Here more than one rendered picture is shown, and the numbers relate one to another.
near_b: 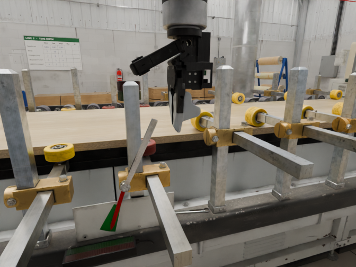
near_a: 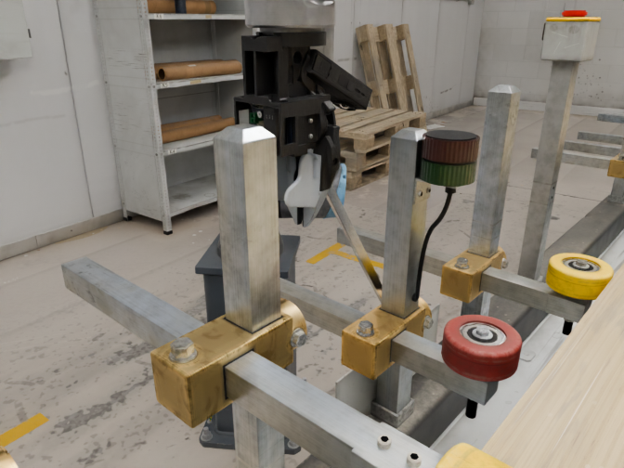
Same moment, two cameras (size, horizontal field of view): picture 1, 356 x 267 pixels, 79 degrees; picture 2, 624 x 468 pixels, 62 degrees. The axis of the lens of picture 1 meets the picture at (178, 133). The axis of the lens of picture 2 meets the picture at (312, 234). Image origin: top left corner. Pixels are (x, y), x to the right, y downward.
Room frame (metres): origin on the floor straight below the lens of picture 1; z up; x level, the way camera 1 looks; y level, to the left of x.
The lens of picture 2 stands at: (0.97, -0.29, 1.21)
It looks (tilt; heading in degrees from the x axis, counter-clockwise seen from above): 22 degrees down; 148
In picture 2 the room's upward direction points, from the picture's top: straight up
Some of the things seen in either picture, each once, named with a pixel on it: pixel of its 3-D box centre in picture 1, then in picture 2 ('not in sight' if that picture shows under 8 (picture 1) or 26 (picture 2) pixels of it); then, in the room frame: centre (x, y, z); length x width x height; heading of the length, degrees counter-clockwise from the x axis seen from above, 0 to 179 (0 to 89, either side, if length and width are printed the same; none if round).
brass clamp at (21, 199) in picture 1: (41, 192); (474, 269); (0.47, 0.33, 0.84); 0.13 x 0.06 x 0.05; 107
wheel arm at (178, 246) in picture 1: (155, 189); (336, 318); (0.48, 0.06, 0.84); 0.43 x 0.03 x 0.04; 17
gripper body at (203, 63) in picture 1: (187, 62); (287, 94); (0.49, -0.02, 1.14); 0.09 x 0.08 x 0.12; 106
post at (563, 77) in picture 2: not in sight; (545, 182); (0.38, 0.60, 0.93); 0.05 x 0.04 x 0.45; 107
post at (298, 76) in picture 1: (288, 143); not in sight; (0.68, -0.36, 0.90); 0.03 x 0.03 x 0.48; 17
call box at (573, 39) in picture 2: not in sight; (569, 41); (0.39, 0.60, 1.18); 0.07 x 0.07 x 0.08; 17
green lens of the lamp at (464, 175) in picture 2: (129, 95); (448, 168); (0.58, 0.13, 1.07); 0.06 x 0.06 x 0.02
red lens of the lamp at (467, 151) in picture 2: (128, 85); (449, 146); (0.58, 0.13, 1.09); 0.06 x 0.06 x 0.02
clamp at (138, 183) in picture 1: (143, 177); (390, 332); (0.54, 0.09, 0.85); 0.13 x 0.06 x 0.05; 107
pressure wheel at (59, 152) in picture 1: (61, 162); (573, 298); (0.62, 0.36, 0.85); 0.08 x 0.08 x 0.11
